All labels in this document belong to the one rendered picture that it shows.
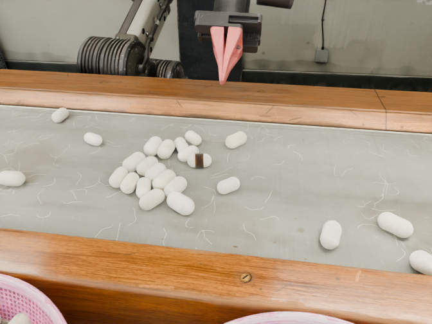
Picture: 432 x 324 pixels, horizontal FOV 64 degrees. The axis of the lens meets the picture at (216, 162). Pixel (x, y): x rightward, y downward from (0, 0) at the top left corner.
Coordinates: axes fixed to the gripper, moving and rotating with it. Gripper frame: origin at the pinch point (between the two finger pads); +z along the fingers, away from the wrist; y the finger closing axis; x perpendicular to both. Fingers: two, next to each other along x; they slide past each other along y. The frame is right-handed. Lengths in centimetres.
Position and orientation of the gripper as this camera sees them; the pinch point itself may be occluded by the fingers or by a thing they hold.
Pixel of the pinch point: (222, 78)
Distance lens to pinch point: 54.1
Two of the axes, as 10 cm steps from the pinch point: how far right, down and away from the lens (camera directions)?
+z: -1.2, 9.6, -2.3
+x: 0.8, 2.4, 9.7
